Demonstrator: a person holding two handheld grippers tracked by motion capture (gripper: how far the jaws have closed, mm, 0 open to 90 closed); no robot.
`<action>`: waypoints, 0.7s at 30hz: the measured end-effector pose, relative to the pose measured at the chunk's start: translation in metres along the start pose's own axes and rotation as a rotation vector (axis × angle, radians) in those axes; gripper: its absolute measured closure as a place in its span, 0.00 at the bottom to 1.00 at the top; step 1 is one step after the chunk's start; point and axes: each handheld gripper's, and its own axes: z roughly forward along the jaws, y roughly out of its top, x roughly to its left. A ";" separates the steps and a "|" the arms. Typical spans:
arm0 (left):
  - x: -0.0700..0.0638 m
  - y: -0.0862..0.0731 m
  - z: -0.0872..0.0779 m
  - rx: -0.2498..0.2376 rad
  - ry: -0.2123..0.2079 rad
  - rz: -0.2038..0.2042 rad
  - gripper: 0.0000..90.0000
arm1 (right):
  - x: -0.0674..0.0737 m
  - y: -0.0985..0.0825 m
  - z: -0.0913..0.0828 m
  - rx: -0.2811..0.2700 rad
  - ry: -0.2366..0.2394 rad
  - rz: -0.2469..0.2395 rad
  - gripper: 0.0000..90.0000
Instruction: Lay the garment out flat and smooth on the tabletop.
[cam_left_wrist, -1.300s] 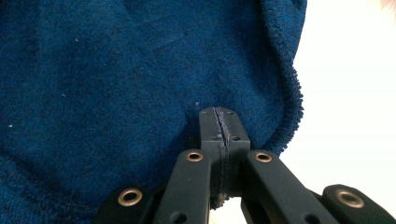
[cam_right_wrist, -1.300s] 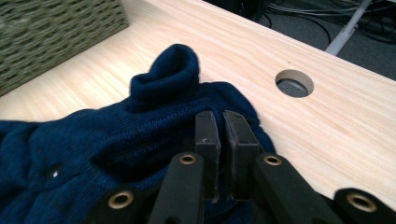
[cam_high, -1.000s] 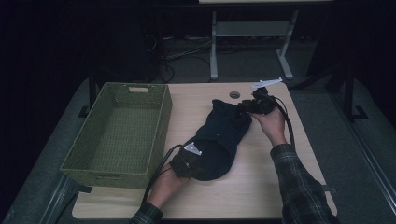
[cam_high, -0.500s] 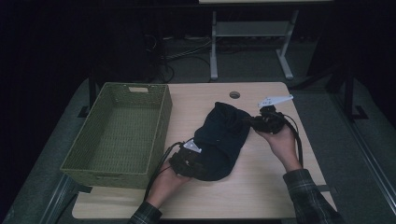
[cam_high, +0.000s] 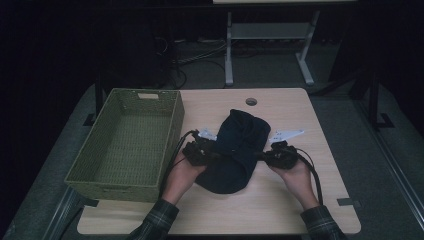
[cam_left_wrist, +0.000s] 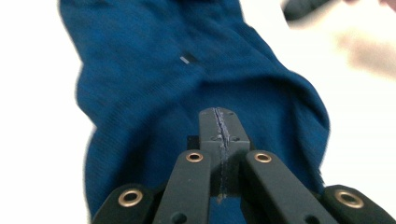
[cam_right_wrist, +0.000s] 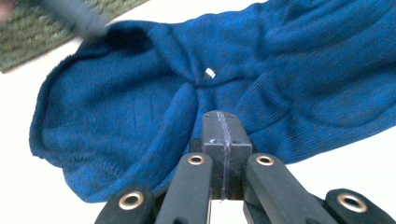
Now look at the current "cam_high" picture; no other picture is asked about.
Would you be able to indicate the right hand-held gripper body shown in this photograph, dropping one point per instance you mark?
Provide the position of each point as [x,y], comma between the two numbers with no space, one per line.
[281,156]

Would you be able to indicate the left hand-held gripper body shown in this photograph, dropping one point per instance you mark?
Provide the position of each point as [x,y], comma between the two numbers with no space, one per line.
[196,151]

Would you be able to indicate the dark shirt with white print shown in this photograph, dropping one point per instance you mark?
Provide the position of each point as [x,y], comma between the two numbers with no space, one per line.
[236,150]

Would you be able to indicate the green woven basket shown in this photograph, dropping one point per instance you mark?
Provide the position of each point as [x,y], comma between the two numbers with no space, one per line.
[133,146]

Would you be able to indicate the person's right hand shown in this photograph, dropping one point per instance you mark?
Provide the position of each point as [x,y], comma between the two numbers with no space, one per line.
[298,181]

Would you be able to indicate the person's left hand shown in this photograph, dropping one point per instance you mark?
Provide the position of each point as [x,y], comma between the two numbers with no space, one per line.
[180,180]

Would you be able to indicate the metal floor rail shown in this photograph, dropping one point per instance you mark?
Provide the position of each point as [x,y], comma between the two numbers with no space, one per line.
[393,166]
[61,213]

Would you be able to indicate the white metal desk frame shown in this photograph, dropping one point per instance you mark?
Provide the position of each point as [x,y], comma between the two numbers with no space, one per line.
[266,31]

